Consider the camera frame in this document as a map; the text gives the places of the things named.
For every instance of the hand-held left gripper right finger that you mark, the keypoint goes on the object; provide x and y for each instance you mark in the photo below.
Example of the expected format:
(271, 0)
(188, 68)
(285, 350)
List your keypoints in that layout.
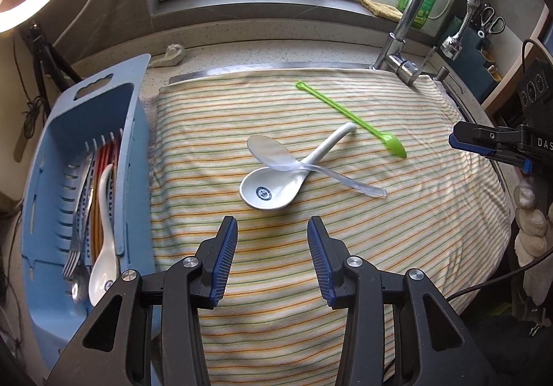
(319, 260)

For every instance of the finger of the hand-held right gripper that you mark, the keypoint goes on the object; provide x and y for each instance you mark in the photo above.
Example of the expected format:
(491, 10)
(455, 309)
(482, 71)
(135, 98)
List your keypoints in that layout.
(525, 165)
(462, 140)

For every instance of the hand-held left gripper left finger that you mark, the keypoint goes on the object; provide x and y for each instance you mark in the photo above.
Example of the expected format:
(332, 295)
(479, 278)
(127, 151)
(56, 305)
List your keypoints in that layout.
(224, 256)

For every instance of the white ceramic spoon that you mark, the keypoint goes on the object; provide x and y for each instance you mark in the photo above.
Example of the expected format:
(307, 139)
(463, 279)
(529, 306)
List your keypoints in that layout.
(268, 191)
(103, 265)

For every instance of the clear plastic spoon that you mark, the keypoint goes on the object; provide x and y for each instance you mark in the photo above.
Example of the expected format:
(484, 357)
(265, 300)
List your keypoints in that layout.
(268, 150)

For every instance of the green plastic spoon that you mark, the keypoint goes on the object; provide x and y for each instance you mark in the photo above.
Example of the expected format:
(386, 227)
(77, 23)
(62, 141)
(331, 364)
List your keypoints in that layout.
(345, 111)

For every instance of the metal spoon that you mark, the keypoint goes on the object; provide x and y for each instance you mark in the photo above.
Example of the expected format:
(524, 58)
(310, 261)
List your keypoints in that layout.
(79, 289)

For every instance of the metal fork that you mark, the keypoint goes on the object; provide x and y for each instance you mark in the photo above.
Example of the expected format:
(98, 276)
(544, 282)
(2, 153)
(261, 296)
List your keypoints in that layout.
(73, 256)

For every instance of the red-tipped wooden chopstick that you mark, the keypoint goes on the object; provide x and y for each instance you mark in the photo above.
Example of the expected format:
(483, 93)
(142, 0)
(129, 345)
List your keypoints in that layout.
(99, 161)
(105, 157)
(118, 148)
(112, 150)

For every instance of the blue plastic utensil basket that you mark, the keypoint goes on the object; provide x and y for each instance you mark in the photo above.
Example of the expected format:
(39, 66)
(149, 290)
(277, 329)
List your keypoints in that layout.
(43, 178)

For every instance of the person's right hand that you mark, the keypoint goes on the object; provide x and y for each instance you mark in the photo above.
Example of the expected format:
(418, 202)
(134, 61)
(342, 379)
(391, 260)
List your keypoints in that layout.
(531, 222)

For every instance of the metal sink knob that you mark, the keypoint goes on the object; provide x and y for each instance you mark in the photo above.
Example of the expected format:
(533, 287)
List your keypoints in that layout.
(441, 73)

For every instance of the dark teal knife holder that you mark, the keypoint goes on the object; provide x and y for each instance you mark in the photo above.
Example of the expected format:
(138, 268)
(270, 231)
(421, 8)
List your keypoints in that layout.
(486, 62)

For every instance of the striped towel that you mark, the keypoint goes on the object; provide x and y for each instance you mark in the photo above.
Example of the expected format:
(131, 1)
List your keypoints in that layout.
(389, 230)

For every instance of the flexible faucet sprayer head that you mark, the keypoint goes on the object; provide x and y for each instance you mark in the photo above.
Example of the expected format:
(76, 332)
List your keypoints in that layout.
(452, 44)

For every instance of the chrome faucet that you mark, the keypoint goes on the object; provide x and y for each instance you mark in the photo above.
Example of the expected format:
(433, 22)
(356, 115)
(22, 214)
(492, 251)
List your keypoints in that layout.
(406, 23)

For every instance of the yellow sponge cloth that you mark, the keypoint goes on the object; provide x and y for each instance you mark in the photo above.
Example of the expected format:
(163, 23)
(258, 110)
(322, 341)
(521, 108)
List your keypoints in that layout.
(382, 9)

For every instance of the white hook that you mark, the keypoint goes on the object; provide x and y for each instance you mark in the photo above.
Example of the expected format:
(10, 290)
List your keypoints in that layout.
(170, 55)

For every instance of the black tripod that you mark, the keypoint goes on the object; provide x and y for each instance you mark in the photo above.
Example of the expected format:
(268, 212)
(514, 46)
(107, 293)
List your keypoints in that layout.
(43, 57)

